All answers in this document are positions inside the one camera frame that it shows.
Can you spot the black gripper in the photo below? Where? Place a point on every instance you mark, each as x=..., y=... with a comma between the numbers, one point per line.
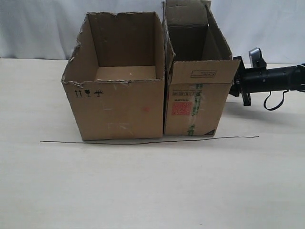
x=237, y=87

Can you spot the printed cardboard box red text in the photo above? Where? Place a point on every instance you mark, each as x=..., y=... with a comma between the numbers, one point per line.
x=200, y=68

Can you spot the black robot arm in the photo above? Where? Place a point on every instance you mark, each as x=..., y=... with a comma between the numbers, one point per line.
x=261, y=79

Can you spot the plain open cardboard box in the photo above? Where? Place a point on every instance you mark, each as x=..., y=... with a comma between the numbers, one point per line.
x=115, y=78

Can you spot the thin dark line on table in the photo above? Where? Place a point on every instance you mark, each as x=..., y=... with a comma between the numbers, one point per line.
x=148, y=142

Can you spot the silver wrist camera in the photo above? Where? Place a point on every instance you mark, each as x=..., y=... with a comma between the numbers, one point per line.
x=256, y=59

